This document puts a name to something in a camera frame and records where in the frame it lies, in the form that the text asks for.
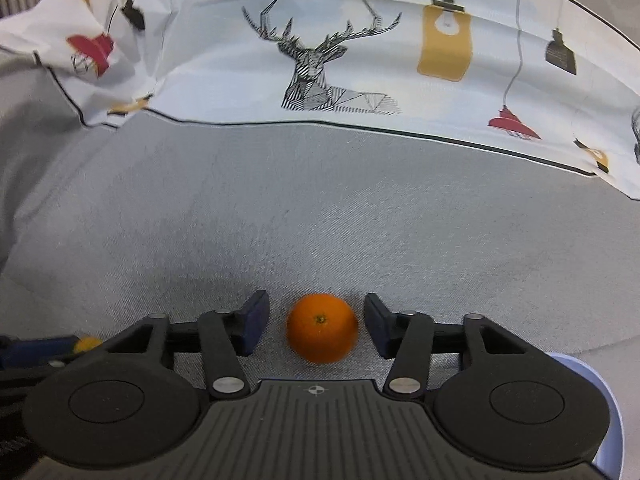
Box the light blue plate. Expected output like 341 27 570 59
546 352 627 480

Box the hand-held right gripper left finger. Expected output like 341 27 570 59
95 289 271 402

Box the round orange with stem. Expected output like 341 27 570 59
286 292 360 365

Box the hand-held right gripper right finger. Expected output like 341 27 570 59
364 293 547 403

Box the white printed deer cloth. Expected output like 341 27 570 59
0 0 640 196

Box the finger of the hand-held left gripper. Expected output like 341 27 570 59
0 335 81 368

